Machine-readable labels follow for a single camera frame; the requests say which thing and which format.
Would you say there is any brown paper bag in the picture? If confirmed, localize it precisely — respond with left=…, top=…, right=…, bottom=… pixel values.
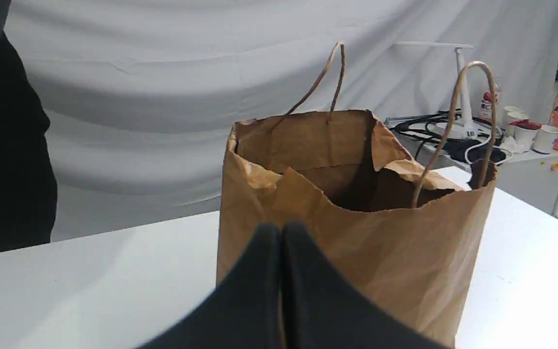
left=216, top=42, right=497, bottom=346

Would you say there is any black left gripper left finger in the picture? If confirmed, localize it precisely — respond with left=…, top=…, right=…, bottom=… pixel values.
left=142, top=223, right=281, bottom=349

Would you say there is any white side table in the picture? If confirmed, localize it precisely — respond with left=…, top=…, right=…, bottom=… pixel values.
left=385, top=112, right=558, bottom=216

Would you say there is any red topped white cup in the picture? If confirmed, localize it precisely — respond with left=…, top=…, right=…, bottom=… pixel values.
left=509, top=119, right=542, bottom=149

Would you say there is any black cable bundle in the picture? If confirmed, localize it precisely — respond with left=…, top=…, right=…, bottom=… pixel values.
left=390, top=111, right=508, bottom=165

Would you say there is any white paper cup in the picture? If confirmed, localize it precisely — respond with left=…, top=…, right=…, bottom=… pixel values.
left=531, top=124, right=558, bottom=154

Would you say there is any red white spray can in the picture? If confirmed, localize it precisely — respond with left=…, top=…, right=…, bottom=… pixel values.
left=479, top=91, right=498, bottom=122

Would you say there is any person's black torso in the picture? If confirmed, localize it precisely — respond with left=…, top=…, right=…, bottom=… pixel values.
left=0, top=0, right=58, bottom=252

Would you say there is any white desk lamp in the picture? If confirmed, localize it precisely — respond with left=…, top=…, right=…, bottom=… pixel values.
left=396, top=41, right=479, bottom=141

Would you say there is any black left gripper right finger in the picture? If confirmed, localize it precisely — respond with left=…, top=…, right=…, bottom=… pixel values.
left=282, top=222, right=442, bottom=349

